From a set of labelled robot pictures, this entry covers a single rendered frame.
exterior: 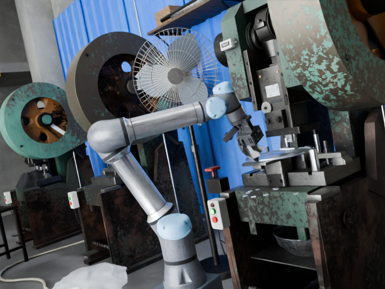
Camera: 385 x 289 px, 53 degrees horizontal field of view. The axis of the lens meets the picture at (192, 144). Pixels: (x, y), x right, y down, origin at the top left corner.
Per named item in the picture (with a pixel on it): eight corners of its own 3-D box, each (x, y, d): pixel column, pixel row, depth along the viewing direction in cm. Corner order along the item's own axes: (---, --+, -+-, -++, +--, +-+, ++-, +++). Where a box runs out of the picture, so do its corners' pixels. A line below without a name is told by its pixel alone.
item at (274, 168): (271, 194, 154) (266, 161, 153) (246, 193, 165) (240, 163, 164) (306, 179, 170) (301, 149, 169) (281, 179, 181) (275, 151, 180)
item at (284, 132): (301, 139, 165) (299, 126, 165) (265, 143, 180) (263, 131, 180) (321, 132, 175) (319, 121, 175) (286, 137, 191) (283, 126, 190)
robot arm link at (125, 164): (169, 256, 138) (79, 132, 132) (165, 245, 153) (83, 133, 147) (196, 235, 140) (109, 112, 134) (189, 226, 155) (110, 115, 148)
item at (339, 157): (345, 164, 157) (341, 140, 156) (310, 166, 170) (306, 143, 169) (352, 161, 161) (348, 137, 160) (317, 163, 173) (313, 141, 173)
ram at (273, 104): (287, 128, 163) (275, 59, 162) (260, 132, 175) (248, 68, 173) (310, 122, 174) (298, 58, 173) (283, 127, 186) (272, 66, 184)
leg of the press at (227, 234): (246, 331, 178) (209, 140, 173) (228, 324, 186) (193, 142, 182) (345, 258, 236) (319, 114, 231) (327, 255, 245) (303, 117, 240)
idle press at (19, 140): (33, 256, 382) (-5, 83, 373) (3, 246, 454) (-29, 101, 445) (153, 211, 485) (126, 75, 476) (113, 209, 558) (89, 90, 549)
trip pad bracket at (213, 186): (226, 217, 183) (219, 177, 182) (212, 215, 190) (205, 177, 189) (235, 213, 187) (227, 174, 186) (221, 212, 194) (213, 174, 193)
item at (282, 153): (285, 160, 149) (285, 157, 149) (232, 163, 172) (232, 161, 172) (324, 146, 168) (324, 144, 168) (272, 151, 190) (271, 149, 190)
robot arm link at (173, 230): (165, 265, 126) (157, 225, 125) (160, 253, 139) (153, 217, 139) (200, 256, 128) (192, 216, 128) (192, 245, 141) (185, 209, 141)
